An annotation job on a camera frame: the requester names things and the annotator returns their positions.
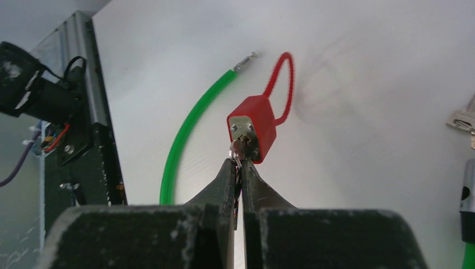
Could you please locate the green cable lock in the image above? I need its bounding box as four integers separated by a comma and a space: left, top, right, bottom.
159, 52, 258, 205

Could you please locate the left aluminium corner post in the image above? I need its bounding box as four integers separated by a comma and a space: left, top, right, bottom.
31, 11, 110, 126

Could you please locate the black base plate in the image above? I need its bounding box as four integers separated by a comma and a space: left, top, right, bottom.
44, 123, 128, 234

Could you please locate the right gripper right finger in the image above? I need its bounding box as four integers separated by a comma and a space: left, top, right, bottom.
241, 160, 427, 268

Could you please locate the red cable lock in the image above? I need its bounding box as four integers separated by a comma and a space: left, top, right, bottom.
227, 52, 295, 164

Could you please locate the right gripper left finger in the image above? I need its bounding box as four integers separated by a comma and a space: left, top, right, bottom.
36, 159, 236, 268

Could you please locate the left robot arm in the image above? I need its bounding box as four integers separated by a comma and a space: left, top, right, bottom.
1, 41, 88, 124

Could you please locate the silver key bunch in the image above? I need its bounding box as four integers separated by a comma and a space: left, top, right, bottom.
446, 96, 474, 150

